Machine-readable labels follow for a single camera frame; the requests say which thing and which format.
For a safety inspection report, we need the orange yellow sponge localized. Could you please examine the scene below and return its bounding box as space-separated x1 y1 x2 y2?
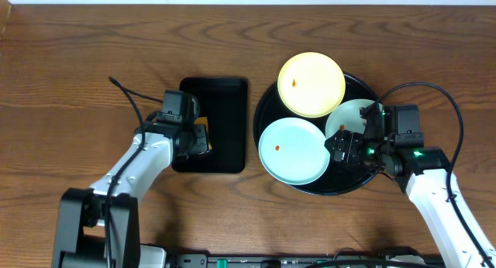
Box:
194 117 212 154

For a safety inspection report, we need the pale green plate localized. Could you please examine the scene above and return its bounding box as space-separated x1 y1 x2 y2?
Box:
325 99 374 139

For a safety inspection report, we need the light blue plate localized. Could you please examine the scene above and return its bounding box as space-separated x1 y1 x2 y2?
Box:
258 118 330 185

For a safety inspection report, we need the yellow plate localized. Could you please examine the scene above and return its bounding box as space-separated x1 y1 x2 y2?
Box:
277 52 346 118

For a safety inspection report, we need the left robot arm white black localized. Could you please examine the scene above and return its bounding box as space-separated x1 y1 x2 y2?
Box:
52 122 181 267

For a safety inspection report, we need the black round tray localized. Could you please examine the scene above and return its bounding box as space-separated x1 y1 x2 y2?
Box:
253 73 377 196

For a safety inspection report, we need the black rectangular tray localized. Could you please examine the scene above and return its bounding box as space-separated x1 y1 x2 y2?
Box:
172 77 248 174

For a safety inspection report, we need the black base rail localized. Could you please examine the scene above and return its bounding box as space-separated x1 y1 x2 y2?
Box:
165 251 445 268

